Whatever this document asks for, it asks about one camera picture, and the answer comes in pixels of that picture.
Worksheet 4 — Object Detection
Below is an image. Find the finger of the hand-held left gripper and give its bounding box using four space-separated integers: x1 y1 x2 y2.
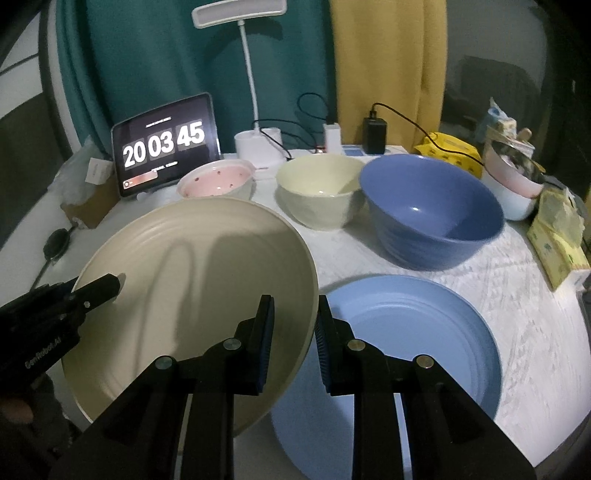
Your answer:
71 273 125 315

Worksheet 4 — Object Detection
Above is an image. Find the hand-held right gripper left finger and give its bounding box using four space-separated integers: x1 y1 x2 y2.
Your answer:
48 294 276 480

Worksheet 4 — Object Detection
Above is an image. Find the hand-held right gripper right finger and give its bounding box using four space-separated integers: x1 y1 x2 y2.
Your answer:
315 294 539 480

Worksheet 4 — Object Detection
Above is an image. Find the beige ribbed plate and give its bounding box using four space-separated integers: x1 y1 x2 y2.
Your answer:
61 198 319 437

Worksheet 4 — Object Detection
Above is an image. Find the pink strawberry print bowl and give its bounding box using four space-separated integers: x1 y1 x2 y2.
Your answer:
177 160 256 201

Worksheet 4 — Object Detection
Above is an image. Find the light blue ribbed plate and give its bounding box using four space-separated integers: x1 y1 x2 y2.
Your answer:
271 274 503 472

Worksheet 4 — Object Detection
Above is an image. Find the clear plastic bag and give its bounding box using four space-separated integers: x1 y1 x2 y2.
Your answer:
51 136 116 206

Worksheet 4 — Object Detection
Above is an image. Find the cream bowl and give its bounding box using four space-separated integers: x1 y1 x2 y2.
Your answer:
276 154 368 230

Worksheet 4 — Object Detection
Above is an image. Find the large blue bowl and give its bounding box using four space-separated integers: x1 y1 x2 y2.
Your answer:
359 154 505 271

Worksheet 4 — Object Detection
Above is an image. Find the tablet with clock display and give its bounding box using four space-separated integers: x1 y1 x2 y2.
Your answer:
111 92 221 199

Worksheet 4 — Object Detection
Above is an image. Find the white power strip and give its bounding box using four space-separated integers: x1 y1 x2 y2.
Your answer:
314 144 409 160

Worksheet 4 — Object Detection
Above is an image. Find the white desk lamp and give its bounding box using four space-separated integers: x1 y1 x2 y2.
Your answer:
191 0 331 178

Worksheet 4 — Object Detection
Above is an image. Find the white charger block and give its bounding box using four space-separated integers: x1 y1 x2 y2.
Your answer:
323 122 343 155

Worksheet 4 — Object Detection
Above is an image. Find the black charger block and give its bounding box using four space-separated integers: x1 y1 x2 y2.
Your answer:
362 116 387 155

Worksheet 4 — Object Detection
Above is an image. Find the yellow packet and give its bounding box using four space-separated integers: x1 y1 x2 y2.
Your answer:
413 132 485 181

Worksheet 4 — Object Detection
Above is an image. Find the plain white bowl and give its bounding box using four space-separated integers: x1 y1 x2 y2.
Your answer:
481 166 537 221

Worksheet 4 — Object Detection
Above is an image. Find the teal curtain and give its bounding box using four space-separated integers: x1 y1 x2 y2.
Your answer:
55 0 338 162

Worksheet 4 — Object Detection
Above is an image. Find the plain pink bowl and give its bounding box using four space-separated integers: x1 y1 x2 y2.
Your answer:
485 141 546 198

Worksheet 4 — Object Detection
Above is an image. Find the yellow tissue pack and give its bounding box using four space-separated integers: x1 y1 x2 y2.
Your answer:
526 217 591 291
538 189 586 245

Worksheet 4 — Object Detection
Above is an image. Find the pile of small packets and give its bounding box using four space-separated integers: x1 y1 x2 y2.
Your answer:
480 97 536 155

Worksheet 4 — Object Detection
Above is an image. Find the yellow curtain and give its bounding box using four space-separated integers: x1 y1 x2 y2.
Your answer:
330 0 448 147

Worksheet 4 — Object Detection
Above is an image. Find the black inline cable switch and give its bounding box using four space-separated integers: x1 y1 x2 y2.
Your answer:
30 220 80 292

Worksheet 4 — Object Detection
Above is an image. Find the black lamp cable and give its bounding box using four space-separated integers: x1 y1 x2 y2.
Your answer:
252 119 325 161

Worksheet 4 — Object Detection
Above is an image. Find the black charger cable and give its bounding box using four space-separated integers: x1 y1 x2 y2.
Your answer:
369 102 486 168

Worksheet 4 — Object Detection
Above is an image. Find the black looped cable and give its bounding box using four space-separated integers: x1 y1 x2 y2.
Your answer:
297 92 333 124

